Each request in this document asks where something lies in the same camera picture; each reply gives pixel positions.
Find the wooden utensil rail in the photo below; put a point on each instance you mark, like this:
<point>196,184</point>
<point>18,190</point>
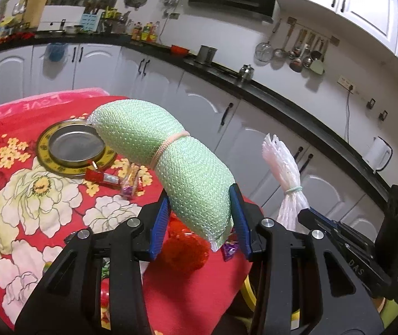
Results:
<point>334,41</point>

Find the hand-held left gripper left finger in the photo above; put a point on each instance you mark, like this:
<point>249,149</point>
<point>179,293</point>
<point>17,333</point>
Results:
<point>160,226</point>

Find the steel teapot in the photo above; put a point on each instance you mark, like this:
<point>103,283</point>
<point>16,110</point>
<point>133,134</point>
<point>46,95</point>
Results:
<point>246,72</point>

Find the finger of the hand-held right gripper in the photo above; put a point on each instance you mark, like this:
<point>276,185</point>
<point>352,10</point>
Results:
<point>355,261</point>
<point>345,232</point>

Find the red floral blanket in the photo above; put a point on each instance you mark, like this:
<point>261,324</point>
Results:
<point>17,125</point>

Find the steel ladle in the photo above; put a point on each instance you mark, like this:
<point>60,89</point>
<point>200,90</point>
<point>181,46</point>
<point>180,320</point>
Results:
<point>279,53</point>

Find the steel pot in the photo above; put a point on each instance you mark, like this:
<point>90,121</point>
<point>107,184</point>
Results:
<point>206,55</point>

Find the white plastic bag bundle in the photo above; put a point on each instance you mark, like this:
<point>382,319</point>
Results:
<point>282,167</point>

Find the cluster of seasoning bottles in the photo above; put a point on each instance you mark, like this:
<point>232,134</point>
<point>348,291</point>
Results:
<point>145,32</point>

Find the steel strainer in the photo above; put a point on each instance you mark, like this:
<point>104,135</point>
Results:
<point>263,51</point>

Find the yellow rimmed trash bin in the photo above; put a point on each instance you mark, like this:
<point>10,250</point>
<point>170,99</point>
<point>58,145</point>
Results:
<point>249,295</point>

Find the white lower cabinets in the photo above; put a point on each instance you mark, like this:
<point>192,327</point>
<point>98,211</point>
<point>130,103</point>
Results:
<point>199,104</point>

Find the purple candy wrapper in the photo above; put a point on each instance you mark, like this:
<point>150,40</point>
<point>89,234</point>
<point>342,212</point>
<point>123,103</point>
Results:
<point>229,251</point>

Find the gold rimmed round tin lid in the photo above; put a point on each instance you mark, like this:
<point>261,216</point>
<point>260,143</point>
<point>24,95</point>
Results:
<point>70,144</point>

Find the white upper cabinets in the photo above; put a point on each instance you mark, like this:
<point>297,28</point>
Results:
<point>359,10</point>

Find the green foam net roll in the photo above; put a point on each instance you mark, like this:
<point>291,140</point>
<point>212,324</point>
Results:
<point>185,167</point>

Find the wooden cutting board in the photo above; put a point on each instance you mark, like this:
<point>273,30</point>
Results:
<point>35,1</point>

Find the red snack wrapper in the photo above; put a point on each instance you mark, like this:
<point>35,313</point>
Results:
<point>96,175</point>

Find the blue plastic bag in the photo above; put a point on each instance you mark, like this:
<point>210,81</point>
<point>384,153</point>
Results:
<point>56,51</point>

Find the white wall socket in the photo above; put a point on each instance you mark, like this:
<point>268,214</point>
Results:
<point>345,82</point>

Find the red bowl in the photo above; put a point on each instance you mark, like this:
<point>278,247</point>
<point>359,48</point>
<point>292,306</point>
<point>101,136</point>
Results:
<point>179,51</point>

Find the large steel spoon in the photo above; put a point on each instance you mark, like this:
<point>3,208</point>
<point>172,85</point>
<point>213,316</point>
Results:
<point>295,64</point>

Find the black kitchen countertop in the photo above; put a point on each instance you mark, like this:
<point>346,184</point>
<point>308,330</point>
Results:
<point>289,106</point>

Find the white electric kettle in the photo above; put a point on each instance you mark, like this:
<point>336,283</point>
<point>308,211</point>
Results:
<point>376,151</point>

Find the red mesh net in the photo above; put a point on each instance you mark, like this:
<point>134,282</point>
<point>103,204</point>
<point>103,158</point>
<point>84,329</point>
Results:
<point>181,251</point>

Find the white cabinets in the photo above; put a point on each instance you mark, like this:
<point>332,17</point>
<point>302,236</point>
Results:
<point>359,10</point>
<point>199,104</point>

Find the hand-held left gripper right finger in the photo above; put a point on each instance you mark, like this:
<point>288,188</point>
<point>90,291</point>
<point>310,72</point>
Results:
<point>239,223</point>

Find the blue knife rack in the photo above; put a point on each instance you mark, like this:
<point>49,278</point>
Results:
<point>89,22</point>

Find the pale green spatula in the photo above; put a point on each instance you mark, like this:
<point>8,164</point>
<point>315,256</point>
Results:
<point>319,67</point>

